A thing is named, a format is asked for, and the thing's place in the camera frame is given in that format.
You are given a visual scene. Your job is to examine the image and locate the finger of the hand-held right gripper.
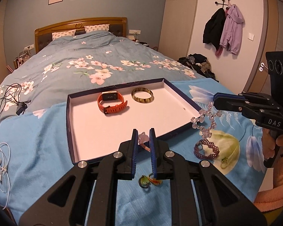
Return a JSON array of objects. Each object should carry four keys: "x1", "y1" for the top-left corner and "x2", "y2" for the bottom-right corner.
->
[
  {"x1": 213, "y1": 92, "x2": 274, "y2": 104},
  {"x1": 214, "y1": 96, "x2": 262, "y2": 118}
]

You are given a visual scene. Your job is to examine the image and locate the black jacket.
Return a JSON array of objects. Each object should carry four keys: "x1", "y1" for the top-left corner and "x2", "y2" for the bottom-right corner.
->
[{"x1": 202, "y1": 8, "x2": 227, "y2": 50}]

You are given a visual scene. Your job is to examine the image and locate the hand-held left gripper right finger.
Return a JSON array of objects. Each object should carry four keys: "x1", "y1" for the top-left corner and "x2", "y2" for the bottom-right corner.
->
[{"x1": 149, "y1": 128, "x2": 267, "y2": 226}]

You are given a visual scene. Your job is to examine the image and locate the pile of dark clothes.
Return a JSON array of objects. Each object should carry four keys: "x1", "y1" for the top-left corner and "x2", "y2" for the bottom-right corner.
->
[{"x1": 177, "y1": 54, "x2": 216, "y2": 80}]

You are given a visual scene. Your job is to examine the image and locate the tortoiseshell bangle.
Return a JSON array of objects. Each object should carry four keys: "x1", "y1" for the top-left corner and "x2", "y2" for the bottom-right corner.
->
[{"x1": 131, "y1": 88, "x2": 154, "y2": 104}]

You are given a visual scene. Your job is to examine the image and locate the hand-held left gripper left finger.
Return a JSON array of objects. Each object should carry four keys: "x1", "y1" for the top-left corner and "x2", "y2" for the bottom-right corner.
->
[{"x1": 19, "y1": 129, "x2": 139, "y2": 226}]

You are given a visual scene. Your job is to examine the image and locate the floral grey-blue duvet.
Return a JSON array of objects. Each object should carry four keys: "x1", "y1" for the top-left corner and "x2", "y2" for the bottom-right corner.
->
[{"x1": 0, "y1": 30, "x2": 218, "y2": 132}]

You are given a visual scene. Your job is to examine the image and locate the bedside clutter with bags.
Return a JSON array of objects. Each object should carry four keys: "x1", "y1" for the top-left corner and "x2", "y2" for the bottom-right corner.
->
[{"x1": 6, "y1": 50, "x2": 32, "y2": 72}]

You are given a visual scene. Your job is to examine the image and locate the black charger with cables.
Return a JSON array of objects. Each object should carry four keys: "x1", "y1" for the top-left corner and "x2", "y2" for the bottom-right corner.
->
[{"x1": 0, "y1": 83, "x2": 32, "y2": 132}]

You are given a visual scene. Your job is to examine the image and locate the orange and green beaded ring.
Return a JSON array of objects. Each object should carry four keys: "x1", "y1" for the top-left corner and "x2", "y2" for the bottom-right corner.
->
[{"x1": 148, "y1": 174, "x2": 164, "y2": 186}]

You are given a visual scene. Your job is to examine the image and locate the wall coat rack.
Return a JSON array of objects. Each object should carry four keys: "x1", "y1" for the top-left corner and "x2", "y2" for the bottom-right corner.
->
[{"x1": 215, "y1": 0, "x2": 232, "y2": 8}]

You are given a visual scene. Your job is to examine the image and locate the clear crystal bead bracelet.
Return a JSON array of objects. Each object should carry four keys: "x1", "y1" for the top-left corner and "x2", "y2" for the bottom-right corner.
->
[{"x1": 191, "y1": 102, "x2": 223, "y2": 141}]

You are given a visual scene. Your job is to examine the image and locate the wooden door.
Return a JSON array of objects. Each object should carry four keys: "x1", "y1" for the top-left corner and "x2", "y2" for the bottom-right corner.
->
[{"x1": 242, "y1": 0, "x2": 283, "y2": 97}]

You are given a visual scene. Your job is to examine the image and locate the person's right forearm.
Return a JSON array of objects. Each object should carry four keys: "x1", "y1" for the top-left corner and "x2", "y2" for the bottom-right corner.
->
[{"x1": 253, "y1": 147, "x2": 283, "y2": 213}]

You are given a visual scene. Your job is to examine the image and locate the lilac jacket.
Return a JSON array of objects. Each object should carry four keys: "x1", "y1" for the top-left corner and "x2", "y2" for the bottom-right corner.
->
[{"x1": 219, "y1": 4, "x2": 245, "y2": 55}]

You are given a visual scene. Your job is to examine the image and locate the person's right hand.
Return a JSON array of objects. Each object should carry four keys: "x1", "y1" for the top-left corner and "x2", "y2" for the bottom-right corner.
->
[{"x1": 261, "y1": 129, "x2": 283, "y2": 160}]

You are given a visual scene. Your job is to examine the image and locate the bedside table clutter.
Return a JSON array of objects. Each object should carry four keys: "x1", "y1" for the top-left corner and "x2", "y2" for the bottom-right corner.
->
[{"x1": 127, "y1": 35, "x2": 159, "y2": 51}]

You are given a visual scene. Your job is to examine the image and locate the orange smartwatch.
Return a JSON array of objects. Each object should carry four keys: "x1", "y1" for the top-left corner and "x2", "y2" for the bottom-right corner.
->
[{"x1": 98, "y1": 90, "x2": 128, "y2": 115}]

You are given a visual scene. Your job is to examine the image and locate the black beaded green-stone ring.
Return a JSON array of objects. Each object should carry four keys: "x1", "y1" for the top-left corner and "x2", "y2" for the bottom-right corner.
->
[{"x1": 138, "y1": 176, "x2": 151, "y2": 189}]

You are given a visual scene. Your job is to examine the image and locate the purple beaded bracelet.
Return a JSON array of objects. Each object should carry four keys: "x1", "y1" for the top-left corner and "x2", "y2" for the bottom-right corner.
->
[{"x1": 194, "y1": 139, "x2": 220, "y2": 160}]

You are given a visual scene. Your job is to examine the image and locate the blue flower-print blanket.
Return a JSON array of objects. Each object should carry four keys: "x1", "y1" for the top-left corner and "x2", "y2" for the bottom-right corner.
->
[{"x1": 0, "y1": 78, "x2": 269, "y2": 226}]

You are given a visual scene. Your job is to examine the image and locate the shallow blue box tray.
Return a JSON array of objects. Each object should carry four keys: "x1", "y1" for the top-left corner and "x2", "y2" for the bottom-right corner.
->
[{"x1": 66, "y1": 78, "x2": 202, "y2": 166}]

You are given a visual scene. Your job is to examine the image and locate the wooden bed headboard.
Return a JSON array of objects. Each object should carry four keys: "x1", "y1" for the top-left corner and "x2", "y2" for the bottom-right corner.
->
[{"x1": 34, "y1": 17, "x2": 128, "y2": 53}]

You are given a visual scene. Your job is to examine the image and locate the pink stone ring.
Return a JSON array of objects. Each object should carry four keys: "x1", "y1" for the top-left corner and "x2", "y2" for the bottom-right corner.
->
[{"x1": 138, "y1": 132, "x2": 152, "y2": 153}]

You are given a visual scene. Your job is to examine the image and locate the spotted pillow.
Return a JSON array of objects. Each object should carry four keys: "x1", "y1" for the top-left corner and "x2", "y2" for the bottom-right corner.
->
[
  {"x1": 84, "y1": 24, "x2": 110, "y2": 33},
  {"x1": 52, "y1": 29, "x2": 76, "y2": 40}
]

